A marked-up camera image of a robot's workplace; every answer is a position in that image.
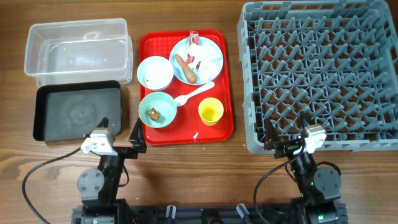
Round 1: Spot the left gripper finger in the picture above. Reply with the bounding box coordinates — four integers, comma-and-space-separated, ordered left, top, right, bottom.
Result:
83, 117, 109, 138
129, 118, 146, 148

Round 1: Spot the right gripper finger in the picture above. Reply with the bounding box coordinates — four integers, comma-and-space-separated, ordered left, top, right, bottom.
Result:
299, 111, 314, 128
264, 119, 280, 149

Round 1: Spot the brown food scrap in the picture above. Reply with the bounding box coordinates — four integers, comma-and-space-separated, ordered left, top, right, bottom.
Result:
147, 108, 160, 121

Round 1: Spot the teal green bowl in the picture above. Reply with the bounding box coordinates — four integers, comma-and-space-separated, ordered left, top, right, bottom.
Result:
139, 92, 177, 128

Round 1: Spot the white rice pile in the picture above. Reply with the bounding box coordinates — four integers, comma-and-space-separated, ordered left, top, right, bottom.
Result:
143, 68, 169, 89

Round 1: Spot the yellow plastic cup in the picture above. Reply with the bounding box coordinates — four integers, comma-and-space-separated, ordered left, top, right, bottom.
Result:
198, 97, 224, 126

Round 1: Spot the light blue bowl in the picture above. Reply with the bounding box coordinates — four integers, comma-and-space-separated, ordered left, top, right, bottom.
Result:
137, 56, 174, 91

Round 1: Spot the orange carrot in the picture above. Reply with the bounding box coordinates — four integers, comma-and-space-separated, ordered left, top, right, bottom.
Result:
175, 54, 197, 84

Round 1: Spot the white tissue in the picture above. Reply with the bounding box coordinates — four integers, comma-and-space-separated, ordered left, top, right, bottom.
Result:
188, 44, 205, 69
198, 54, 222, 83

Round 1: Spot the red snack wrapper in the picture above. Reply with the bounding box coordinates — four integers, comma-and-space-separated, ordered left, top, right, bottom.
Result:
186, 30, 200, 63

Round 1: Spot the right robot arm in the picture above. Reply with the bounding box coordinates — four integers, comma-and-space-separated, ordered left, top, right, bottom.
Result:
259, 112, 348, 223

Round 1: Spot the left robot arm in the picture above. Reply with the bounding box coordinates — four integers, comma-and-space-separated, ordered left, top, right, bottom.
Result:
71, 117, 147, 224

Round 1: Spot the grey dishwasher rack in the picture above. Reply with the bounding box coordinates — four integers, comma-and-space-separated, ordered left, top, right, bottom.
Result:
237, 1, 397, 154

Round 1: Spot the black plastic tray bin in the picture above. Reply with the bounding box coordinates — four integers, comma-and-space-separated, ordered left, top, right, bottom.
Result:
32, 81, 122, 141

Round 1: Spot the red serving tray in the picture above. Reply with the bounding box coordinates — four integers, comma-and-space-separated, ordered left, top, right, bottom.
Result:
139, 29, 234, 146

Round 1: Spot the white plastic spoon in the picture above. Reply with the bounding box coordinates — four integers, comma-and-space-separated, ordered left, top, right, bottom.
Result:
174, 82, 215, 106

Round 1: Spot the clear plastic bin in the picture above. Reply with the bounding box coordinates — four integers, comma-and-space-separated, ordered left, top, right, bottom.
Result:
24, 18, 134, 87

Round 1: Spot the light blue plate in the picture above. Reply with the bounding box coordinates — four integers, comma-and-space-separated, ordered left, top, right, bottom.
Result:
169, 36, 224, 85

